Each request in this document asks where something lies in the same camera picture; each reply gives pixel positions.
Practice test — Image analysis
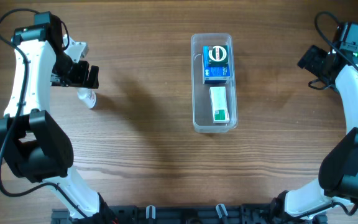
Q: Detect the white lotion bottle clear cap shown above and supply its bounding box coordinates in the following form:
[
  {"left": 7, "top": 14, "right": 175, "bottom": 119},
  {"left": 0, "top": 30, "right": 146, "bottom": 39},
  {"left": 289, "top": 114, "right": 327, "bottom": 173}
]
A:
[{"left": 77, "top": 88, "right": 96, "bottom": 109}]

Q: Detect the green Zam-Buk box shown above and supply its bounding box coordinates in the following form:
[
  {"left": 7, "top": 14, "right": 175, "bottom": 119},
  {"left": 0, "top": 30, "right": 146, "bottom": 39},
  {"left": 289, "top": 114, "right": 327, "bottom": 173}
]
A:
[{"left": 207, "top": 45, "right": 228, "bottom": 67}]

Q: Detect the white green medicine box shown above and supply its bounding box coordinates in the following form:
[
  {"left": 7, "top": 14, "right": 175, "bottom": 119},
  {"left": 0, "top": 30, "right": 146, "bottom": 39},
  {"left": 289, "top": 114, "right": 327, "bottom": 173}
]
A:
[{"left": 209, "top": 86, "right": 230, "bottom": 124}]

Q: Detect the blue plaster box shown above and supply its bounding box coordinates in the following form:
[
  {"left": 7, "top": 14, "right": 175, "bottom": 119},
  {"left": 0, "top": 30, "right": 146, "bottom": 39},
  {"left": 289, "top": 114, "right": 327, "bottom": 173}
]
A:
[{"left": 203, "top": 45, "right": 230, "bottom": 77}]

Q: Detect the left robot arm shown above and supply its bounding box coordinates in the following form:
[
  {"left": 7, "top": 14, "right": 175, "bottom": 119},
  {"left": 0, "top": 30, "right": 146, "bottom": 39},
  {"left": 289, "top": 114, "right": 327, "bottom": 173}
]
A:
[{"left": 0, "top": 11, "right": 117, "bottom": 223}]

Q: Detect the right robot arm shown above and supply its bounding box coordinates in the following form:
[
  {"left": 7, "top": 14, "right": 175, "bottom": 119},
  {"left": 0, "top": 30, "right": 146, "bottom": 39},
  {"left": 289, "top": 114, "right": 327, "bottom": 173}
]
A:
[{"left": 268, "top": 45, "right": 358, "bottom": 223}]

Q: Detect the clear plastic container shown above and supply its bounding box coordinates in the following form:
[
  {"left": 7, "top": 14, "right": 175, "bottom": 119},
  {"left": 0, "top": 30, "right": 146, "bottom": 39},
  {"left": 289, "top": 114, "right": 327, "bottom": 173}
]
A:
[{"left": 191, "top": 33, "right": 237, "bottom": 133}]

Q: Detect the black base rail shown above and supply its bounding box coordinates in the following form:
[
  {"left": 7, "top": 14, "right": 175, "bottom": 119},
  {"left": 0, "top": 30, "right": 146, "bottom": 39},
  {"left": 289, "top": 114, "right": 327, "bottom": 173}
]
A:
[{"left": 50, "top": 203, "right": 329, "bottom": 224}]

